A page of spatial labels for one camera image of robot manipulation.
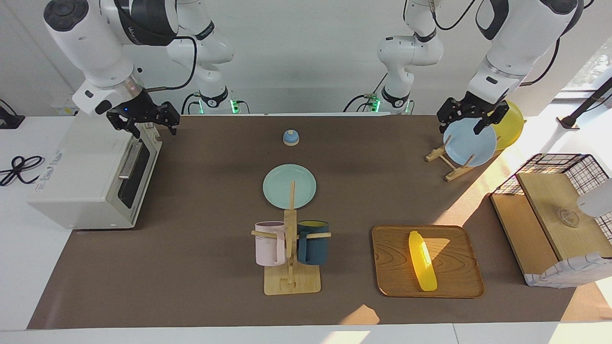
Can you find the low wooden board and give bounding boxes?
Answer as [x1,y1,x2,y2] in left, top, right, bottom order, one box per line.
[490,193,560,287]

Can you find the white cylinder device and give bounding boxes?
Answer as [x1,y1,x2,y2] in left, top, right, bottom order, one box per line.
[576,178,612,218]

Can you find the mint green plate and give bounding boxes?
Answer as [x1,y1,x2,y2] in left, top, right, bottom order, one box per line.
[263,164,317,210]

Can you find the light blue plate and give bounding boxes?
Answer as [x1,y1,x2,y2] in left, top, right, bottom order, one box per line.
[443,117,498,167]

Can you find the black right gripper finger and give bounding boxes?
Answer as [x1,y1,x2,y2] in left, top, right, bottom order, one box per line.
[108,116,142,139]
[159,102,181,136]

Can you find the white checkered cloth liner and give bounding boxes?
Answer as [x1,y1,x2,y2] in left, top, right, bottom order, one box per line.
[524,252,612,289]

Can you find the dark blue mug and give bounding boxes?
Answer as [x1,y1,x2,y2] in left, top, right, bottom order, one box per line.
[296,220,330,266]

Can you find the brown wooden tray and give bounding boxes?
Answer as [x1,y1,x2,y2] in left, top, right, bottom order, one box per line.
[372,225,485,299]

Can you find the wooden plate rack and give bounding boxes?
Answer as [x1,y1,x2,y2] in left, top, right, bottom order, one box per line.
[426,136,503,182]

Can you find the glass oven door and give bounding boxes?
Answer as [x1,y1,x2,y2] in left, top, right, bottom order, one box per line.
[106,123,163,227]

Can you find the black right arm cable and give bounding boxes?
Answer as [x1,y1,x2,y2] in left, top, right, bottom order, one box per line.
[143,36,198,92]

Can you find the black clamp stand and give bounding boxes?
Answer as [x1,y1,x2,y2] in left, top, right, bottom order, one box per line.
[0,99,25,129]

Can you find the yellow corn cob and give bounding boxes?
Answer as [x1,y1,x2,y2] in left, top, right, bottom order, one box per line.
[408,231,438,292]

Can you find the coiled black cable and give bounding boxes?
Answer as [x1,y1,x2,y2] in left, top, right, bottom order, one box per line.
[0,155,44,187]

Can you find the brown table mat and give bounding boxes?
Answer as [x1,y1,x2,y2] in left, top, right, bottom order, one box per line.
[27,115,601,330]

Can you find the wooden mug rack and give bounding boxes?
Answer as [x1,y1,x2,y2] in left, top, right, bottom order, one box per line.
[251,181,332,296]

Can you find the pink mug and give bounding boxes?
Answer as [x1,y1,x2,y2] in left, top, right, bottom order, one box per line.
[254,221,287,267]

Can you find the yellow plate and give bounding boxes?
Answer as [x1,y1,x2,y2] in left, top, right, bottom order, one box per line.
[492,100,525,151]

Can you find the white wall socket box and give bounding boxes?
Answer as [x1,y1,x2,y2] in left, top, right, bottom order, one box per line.
[50,98,79,117]

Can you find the black base cable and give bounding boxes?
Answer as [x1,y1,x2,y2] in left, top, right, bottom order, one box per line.
[343,72,389,113]
[181,92,250,115]

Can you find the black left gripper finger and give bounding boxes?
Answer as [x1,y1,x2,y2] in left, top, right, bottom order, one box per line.
[473,102,510,134]
[437,98,462,134]

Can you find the black stand pole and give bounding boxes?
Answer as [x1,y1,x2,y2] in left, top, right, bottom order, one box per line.
[557,76,612,129]

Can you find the white toaster oven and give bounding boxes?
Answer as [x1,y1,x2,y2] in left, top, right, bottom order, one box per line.
[27,115,163,230]

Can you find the black wire basket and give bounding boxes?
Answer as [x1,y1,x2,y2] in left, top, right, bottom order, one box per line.
[492,153,610,196]

